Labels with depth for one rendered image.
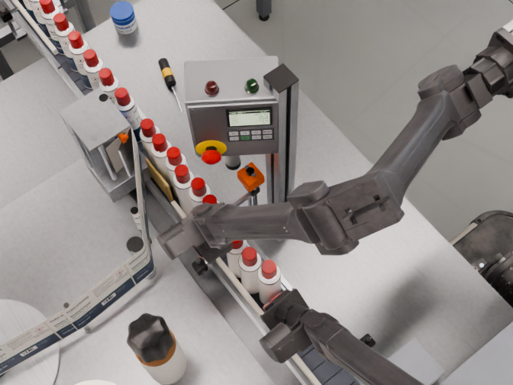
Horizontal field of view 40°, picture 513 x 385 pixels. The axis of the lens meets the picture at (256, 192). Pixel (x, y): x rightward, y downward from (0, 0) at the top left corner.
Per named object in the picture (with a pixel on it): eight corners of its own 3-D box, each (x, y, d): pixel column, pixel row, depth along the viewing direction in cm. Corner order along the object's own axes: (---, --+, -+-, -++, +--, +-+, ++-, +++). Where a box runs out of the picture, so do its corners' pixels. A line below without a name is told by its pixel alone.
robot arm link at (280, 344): (343, 348, 140) (327, 317, 136) (301, 386, 136) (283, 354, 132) (311, 327, 150) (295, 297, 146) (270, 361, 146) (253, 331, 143)
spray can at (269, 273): (258, 286, 168) (256, 256, 150) (279, 285, 168) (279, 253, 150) (259, 307, 166) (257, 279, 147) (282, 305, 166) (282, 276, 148)
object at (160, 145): (156, 177, 182) (143, 137, 164) (172, 166, 184) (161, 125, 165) (168, 191, 180) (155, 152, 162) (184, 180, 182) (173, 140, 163)
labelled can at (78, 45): (80, 81, 197) (59, 33, 179) (95, 71, 198) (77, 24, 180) (89, 92, 195) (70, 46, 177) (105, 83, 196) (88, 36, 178)
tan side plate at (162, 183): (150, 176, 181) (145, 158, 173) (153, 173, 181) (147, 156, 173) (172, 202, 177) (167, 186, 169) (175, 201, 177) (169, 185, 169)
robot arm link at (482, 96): (499, 95, 123) (486, 68, 122) (457, 125, 120) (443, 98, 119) (467, 98, 132) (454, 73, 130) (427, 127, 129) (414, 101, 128)
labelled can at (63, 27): (66, 64, 200) (45, 16, 181) (82, 55, 201) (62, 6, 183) (75, 76, 198) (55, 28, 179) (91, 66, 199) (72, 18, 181)
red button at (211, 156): (200, 143, 133) (200, 157, 131) (220, 143, 133) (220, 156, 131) (202, 153, 136) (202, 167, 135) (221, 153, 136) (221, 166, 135)
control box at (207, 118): (195, 117, 142) (183, 59, 125) (278, 112, 142) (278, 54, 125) (195, 160, 138) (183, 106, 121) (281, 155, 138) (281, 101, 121)
